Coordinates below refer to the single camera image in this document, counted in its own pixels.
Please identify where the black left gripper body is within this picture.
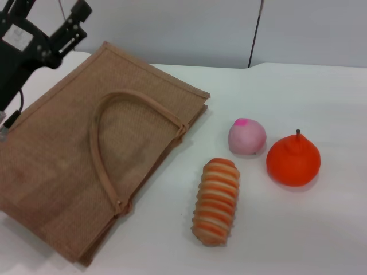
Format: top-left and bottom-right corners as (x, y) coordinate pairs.
(0, 18), (63, 111)

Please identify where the brown jute handbag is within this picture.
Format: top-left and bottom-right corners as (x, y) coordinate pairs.
(0, 41), (212, 268)

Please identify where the pink peach bun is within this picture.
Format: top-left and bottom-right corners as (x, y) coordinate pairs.
(228, 117), (267, 155)

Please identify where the orange striped bread roll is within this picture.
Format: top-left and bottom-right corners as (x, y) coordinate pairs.
(191, 157), (240, 247)

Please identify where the orange tangerine with stem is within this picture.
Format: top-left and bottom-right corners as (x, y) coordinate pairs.
(266, 129), (322, 188)

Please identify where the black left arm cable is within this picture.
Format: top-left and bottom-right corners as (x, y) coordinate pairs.
(0, 87), (24, 143)

